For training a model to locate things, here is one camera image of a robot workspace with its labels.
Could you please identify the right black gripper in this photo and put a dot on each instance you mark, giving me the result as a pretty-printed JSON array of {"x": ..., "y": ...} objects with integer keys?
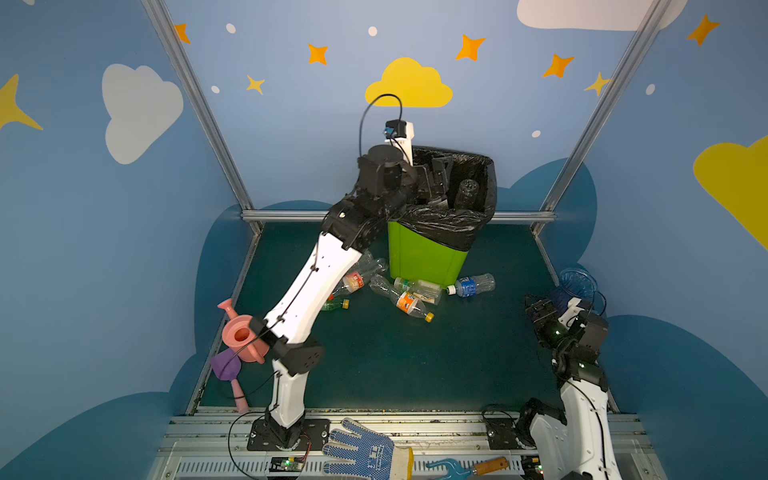
[{"x": 541, "y": 309}]

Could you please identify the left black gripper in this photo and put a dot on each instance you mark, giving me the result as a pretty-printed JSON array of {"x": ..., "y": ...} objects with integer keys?
[{"x": 429, "y": 178}]

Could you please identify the tall clear bottle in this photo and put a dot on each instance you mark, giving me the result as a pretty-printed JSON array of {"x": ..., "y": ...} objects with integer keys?
[{"x": 467, "y": 194}]

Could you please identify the crushed green bottle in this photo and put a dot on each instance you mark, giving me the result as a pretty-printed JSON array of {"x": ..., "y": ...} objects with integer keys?
[{"x": 336, "y": 303}]

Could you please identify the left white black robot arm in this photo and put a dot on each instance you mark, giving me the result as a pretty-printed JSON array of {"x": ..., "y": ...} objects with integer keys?
[{"x": 346, "y": 231}]

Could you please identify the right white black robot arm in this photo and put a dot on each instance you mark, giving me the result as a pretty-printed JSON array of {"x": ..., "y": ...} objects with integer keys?
[{"x": 572, "y": 442}]

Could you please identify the black bin liner bag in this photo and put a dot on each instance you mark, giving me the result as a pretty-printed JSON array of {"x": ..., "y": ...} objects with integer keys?
[{"x": 456, "y": 229}]

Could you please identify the green plastic trash bin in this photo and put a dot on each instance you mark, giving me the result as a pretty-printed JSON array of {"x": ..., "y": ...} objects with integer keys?
[{"x": 415, "y": 257}]

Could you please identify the purple ribbed plastic vase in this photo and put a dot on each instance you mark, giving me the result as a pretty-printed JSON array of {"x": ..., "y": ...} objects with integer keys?
[{"x": 574, "y": 282}]

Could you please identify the clear bottle white cap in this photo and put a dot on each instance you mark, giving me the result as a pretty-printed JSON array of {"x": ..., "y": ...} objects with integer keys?
[{"x": 367, "y": 264}]

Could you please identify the clear bottle red label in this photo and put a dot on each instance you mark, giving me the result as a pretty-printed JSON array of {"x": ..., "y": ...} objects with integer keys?
[{"x": 352, "y": 281}]

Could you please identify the blue label water bottle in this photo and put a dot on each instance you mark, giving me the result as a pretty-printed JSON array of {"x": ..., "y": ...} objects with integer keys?
[{"x": 470, "y": 286}]

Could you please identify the small clear green-cap bottle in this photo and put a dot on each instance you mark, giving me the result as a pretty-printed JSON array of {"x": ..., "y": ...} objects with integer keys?
[{"x": 426, "y": 291}]

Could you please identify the crushed orange label bottle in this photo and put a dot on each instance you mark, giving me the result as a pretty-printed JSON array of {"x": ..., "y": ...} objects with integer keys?
[{"x": 402, "y": 300}]

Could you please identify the pink toy watering can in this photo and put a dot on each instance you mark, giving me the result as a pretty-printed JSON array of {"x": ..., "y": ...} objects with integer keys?
[{"x": 240, "y": 337}]

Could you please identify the blue dotted work glove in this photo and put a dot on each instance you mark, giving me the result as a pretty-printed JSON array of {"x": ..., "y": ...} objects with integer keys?
[{"x": 358, "y": 452}]

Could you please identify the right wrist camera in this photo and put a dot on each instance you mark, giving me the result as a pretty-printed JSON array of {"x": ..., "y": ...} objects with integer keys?
[{"x": 574, "y": 306}]

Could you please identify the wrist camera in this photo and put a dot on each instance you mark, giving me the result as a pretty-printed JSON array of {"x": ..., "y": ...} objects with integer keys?
[
  {"x": 400, "y": 133},
  {"x": 574, "y": 306}
]

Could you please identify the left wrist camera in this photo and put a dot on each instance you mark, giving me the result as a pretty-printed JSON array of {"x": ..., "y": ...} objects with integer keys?
[{"x": 400, "y": 133}]

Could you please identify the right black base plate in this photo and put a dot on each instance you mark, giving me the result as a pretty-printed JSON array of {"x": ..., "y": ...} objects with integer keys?
[{"x": 502, "y": 434}]

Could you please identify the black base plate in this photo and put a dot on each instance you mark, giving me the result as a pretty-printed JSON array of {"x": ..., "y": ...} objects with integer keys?
[
  {"x": 502, "y": 434},
  {"x": 267, "y": 435}
]

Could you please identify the aluminium frame back rail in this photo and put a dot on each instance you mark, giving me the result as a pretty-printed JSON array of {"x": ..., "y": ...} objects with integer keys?
[{"x": 503, "y": 217}]

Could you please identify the teal fork wooden handle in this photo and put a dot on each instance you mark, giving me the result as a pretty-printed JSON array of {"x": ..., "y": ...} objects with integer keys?
[{"x": 454, "y": 470}]

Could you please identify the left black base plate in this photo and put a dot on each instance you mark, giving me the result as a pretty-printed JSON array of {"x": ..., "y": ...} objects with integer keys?
[{"x": 267, "y": 435}]

